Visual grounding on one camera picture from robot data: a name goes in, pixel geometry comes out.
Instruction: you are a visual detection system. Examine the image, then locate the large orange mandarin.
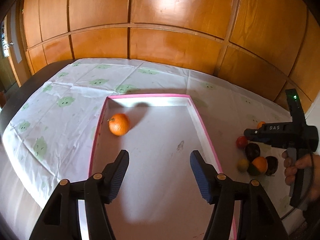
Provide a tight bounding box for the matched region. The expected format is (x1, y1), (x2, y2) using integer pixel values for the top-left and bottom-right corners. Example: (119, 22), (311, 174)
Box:
(257, 121), (266, 129)

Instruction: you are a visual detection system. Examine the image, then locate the white green-patterned tablecloth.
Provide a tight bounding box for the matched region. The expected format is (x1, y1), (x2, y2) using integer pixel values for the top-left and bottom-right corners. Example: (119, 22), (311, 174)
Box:
(2, 57), (313, 240)

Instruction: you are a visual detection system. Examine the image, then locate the wooden cabinet wall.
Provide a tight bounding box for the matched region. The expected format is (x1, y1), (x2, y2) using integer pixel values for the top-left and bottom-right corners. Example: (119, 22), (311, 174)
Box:
(9, 0), (319, 110)

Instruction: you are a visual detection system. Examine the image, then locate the person's right hand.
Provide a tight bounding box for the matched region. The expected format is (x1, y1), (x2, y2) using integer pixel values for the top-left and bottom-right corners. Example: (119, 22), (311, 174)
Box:
(281, 151), (320, 201)

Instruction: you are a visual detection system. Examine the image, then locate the orange mandarin with leaf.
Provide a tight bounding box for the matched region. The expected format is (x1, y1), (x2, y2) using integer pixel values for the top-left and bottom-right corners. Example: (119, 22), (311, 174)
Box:
(252, 157), (268, 176)

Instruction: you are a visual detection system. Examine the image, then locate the red cherry tomato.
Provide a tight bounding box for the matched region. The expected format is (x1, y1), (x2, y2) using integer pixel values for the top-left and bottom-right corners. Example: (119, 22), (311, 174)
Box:
(236, 136), (248, 150)

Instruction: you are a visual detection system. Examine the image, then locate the wooden door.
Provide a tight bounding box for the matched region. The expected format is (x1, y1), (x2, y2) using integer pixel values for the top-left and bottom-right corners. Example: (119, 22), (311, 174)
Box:
(4, 10), (31, 87)

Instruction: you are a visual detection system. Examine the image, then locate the dark brown passion fruit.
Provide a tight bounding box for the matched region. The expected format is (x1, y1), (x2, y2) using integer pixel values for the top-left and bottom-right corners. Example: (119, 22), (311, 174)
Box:
(265, 156), (278, 176)

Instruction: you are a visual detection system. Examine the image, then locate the pink-rimmed white tray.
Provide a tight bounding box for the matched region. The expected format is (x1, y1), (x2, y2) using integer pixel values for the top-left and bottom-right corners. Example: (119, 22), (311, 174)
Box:
(77, 94), (221, 239)

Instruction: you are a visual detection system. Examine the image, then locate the small yellow-brown longan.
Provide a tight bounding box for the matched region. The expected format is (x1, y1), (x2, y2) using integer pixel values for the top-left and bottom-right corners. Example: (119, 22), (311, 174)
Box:
(237, 158), (249, 173)

